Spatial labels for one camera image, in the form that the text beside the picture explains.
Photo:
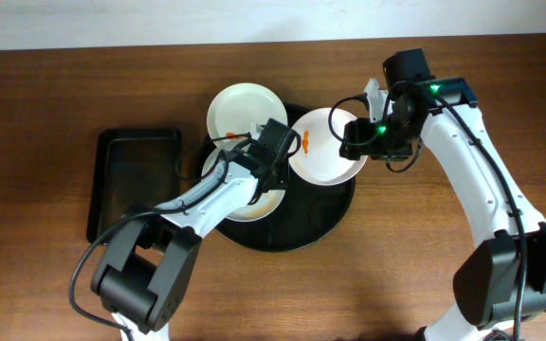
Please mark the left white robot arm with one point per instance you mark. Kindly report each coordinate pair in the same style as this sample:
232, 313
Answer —
145, 270

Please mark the rectangular black tray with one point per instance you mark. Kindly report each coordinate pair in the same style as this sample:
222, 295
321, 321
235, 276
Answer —
133, 167

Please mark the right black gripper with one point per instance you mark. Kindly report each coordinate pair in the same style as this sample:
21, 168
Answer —
352, 139

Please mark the pinkish white plate top right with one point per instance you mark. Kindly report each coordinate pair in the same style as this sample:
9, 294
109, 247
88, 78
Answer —
318, 160

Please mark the light grey plate bottom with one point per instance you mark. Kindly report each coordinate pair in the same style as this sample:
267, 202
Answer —
265, 205

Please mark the white plate top left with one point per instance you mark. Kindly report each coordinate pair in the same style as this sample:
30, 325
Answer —
240, 106

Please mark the round black serving tray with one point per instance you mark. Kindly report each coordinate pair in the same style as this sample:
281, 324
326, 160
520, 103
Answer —
306, 214

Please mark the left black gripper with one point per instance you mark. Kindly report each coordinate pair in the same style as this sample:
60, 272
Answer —
280, 171

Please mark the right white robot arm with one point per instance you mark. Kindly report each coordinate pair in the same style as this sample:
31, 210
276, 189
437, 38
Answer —
503, 282

